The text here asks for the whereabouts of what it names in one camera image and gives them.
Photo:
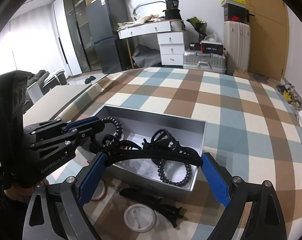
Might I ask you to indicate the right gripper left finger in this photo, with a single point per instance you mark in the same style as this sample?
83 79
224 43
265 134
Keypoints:
56 211

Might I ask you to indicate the silver suitcase lying flat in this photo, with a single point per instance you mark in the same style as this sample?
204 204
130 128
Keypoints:
197 60

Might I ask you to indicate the white dressing desk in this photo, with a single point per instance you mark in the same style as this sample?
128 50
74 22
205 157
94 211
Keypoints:
152 28

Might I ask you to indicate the black bag on desk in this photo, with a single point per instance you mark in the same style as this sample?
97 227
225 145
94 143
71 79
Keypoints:
172 11

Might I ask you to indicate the wooden door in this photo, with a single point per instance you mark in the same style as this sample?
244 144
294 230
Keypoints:
269 37

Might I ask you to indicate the black fabric under desk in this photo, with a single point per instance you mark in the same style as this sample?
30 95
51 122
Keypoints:
145 57

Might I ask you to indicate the beige bedside board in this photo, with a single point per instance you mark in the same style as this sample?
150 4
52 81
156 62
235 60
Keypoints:
53 103

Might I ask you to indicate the white upright suitcase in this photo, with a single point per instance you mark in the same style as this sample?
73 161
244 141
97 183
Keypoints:
237 39

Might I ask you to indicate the plaid bed cover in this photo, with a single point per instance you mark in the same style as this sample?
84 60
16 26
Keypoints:
251 130

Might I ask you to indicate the left hand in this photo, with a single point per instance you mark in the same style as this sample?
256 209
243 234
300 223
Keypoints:
19 193

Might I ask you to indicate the black hair clip on bed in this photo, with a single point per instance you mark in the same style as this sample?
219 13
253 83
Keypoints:
172 213

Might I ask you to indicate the white drawer unit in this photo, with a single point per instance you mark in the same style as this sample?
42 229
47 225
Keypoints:
172 46

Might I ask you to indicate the black headband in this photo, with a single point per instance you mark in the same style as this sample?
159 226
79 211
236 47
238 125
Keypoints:
127 150

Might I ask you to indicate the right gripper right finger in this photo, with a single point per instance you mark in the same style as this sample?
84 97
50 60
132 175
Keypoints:
265 220

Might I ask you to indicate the dark flower bouquet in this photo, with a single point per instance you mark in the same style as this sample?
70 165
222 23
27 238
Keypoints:
199 26

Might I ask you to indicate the grey open storage box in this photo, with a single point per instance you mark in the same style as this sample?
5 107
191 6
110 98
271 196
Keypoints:
164 178

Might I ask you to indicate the glass door cabinet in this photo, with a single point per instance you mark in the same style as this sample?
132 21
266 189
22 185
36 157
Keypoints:
80 34

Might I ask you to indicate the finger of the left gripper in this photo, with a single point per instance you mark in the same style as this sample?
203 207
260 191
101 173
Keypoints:
91 124
78 133

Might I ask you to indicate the dark grey refrigerator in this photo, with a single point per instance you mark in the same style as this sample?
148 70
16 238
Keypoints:
103 18

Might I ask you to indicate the yellow lid shoe box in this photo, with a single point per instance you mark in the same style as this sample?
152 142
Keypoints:
240 3

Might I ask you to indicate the black red shoe box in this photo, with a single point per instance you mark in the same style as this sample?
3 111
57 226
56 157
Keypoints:
235 13

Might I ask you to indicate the white pin badge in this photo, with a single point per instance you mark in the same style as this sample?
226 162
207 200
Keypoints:
139 218

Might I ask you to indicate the black claw hair clip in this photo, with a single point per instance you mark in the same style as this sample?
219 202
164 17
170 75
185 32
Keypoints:
162 140

